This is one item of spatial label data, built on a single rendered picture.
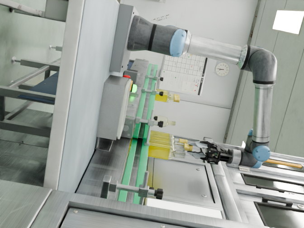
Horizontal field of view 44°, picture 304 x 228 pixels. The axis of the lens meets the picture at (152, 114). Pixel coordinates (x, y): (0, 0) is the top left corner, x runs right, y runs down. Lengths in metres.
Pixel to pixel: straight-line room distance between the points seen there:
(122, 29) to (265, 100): 0.68
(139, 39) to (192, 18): 6.04
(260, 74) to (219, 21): 6.02
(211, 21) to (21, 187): 6.95
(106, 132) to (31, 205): 0.73
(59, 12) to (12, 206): 0.44
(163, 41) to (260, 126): 0.56
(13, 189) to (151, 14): 6.85
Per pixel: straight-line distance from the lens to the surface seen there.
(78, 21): 0.86
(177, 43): 1.57
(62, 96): 0.87
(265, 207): 1.90
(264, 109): 1.69
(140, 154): 1.57
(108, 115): 1.45
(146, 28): 1.58
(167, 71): 7.65
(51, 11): 0.92
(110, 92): 1.43
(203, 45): 1.73
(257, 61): 1.67
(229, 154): 1.87
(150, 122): 1.64
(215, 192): 1.78
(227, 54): 1.74
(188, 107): 7.85
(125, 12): 1.53
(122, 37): 1.52
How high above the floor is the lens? 0.92
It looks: 1 degrees up
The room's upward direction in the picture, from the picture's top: 100 degrees clockwise
